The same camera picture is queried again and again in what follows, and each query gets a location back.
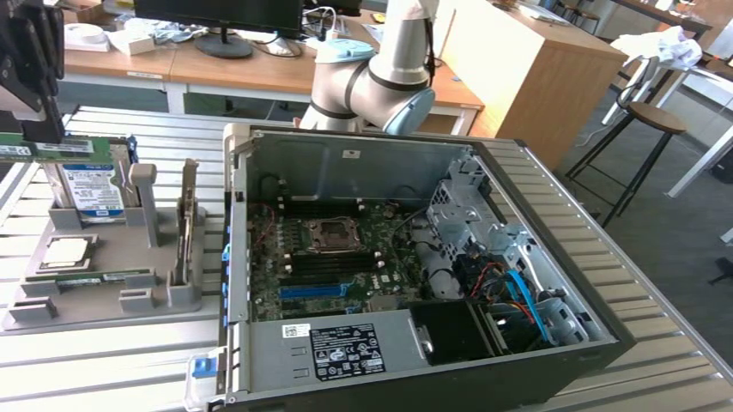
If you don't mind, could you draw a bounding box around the white tape roll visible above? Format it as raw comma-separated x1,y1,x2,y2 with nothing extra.
62,22,111,53

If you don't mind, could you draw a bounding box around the green RAM stick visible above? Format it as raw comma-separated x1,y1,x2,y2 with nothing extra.
25,269,155,288
0,132,111,162

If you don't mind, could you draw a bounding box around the blue expansion slot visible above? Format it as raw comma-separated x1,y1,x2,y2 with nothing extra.
278,284,341,300

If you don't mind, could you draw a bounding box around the black stool with wooden seat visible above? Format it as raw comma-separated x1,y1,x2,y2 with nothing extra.
565,101,689,229

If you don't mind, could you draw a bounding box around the hard disk with blue label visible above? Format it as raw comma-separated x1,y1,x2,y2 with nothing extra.
45,136,142,225

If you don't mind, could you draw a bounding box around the small white box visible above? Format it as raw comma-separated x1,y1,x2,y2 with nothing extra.
117,35,158,58

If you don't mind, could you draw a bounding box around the red wire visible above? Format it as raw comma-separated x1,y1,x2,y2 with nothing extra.
250,203,284,251

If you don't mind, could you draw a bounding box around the black RAM slot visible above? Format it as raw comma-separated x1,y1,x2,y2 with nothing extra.
290,252,381,261
293,263,384,271
294,268,384,277
292,257,382,266

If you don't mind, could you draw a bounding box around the light blue cloth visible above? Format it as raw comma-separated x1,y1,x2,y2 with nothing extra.
150,24,201,45

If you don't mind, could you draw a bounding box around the CPU socket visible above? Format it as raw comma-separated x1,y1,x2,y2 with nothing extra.
301,216,368,256

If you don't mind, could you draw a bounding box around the wooden desk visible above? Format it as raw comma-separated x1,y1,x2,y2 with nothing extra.
61,8,488,130

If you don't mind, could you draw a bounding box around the black monitor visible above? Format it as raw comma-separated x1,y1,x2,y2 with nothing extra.
133,0,305,60

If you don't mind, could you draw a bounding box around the black wire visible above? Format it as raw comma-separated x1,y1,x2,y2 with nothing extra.
393,209,432,244

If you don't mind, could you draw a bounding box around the crumpled white cloth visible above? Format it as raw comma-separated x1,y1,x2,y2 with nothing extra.
608,24,706,72

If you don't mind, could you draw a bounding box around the open black PC case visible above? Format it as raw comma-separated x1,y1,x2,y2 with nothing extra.
182,122,640,412

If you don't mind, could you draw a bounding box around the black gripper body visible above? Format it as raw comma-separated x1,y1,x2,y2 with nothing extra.
0,0,67,125

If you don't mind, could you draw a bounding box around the white charger with cable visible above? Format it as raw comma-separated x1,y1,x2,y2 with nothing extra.
302,6,352,43

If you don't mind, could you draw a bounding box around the blue case latch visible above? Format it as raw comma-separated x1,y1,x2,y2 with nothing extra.
190,355,224,379

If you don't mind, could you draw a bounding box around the metal disk bay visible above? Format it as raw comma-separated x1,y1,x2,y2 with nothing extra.
425,155,501,244

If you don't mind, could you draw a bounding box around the green motherboard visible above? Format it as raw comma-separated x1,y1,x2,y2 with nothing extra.
248,199,429,324

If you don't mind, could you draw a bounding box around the grey power supply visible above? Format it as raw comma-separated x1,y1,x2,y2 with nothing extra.
248,310,438,394

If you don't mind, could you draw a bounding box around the grey parts rack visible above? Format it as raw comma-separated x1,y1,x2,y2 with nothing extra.
2,157,209,332

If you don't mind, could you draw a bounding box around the blue flat wire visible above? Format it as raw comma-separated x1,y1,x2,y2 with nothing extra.
505,267,560,347

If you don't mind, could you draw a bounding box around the silver CPU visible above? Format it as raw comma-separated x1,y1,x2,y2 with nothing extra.
35,236,98,272

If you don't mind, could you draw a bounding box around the dark high table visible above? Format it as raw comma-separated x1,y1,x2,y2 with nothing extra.
605,0,716,44

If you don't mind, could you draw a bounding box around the wooden cabinet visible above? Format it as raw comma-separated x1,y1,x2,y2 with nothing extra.
434,0,631,171

